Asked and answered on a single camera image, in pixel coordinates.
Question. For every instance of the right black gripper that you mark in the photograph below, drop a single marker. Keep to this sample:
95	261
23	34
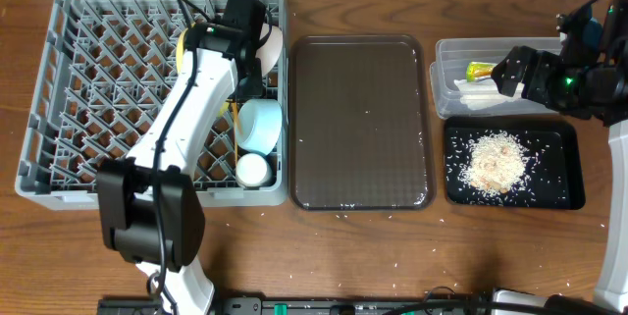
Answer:
542	63

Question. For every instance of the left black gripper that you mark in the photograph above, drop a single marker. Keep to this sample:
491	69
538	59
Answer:
251	86

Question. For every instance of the wooden chopstick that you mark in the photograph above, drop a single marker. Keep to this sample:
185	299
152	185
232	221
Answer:
234	110

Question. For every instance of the green yellow snack wrapper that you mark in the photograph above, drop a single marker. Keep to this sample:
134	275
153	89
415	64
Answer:
478	71

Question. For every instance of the light blue bowl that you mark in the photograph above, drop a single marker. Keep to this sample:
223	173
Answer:
260	125

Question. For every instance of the yellow round plate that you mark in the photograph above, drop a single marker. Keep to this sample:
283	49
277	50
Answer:
180	50

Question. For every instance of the white plastic cup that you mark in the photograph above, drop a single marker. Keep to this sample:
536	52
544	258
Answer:
252	170

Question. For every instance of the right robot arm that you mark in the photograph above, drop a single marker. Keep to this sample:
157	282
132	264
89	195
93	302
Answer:
587	79

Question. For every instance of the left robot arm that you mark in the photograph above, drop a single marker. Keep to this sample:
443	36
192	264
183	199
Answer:
148	206

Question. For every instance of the clear plastic waste bin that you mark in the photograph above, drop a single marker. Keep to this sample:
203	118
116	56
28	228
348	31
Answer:
455	96

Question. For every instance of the pile of rice waste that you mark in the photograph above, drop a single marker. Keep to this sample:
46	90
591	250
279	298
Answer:
496	164

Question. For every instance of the black rectangular tray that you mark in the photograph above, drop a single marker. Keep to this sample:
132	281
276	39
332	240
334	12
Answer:
555	171

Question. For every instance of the dark brown serving tray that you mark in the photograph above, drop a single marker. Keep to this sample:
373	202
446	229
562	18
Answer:
359	124

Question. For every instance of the grey plastic dish rack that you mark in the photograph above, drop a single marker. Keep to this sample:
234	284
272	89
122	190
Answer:
105	71

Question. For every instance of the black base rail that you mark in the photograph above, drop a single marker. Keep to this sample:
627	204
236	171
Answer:
253	306

